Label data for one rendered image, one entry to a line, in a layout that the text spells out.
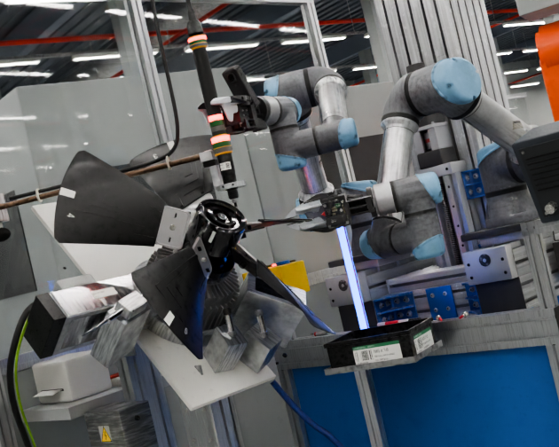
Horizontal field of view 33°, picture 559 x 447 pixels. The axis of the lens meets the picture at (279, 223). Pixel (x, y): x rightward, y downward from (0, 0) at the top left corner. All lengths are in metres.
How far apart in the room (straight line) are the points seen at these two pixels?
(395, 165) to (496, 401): 0.61
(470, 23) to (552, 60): 3.10
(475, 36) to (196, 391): 1.52
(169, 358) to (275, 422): 1.12
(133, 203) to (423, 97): 0.75
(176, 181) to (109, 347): 0.48
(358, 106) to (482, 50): 3.73
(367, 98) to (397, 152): 4.50
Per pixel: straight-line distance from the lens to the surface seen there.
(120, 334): 1.96
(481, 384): 2.30
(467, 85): 2.30
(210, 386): 2.09
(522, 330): 2.18
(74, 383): 2.46
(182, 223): 2.10
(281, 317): 2.22
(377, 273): 2.85
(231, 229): 2.05
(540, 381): 2.21
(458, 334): 2.27
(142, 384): 2.35
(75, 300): 1.98
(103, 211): 2.06
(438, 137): 2.86
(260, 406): 3.13
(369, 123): 6.75
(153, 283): 1.85
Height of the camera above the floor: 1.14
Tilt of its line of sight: 1 degrees up
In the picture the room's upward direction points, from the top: 13 degrees counter-clockwise
